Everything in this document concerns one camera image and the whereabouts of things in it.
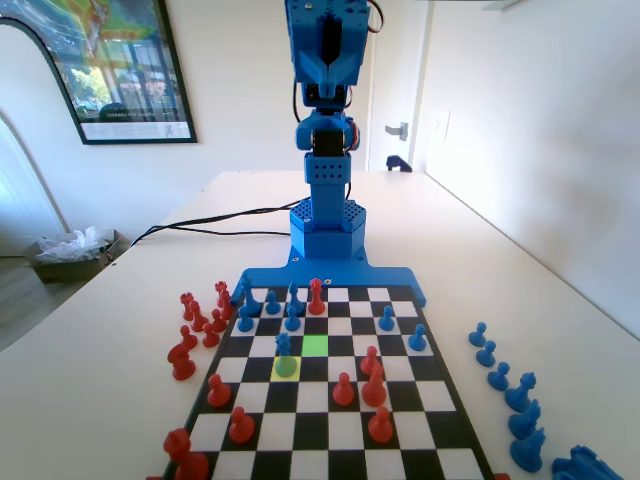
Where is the blue chess queen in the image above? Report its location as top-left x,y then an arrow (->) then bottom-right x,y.
274,332 -> 297,379

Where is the large blue king piece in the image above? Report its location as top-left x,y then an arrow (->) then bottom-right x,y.
238,274 -> 261,319

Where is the large red piece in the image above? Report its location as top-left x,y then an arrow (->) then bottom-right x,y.
361,364 -> 389,408

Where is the blue plastic piece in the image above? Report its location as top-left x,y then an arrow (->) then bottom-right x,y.
551,444 -> 627,480

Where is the white door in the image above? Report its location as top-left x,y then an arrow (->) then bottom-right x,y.
367,0 -> 435,174

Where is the clear plastic bag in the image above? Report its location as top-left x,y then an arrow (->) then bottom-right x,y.
34,225 -> 116,264

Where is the cardboard box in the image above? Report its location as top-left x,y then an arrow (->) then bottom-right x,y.
24,228 -> 133,284

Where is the black and white chessboard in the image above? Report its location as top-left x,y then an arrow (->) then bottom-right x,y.
159,284 -> 496,480

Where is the red servo wire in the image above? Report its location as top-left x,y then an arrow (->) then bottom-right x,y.
367,0 -> 388,36

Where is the black power cable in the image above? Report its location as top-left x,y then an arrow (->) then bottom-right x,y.
144,224 -> 293,237
129,198 -> 307,249

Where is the framed wall poster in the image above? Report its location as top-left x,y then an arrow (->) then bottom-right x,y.
0,0 -> 199,147

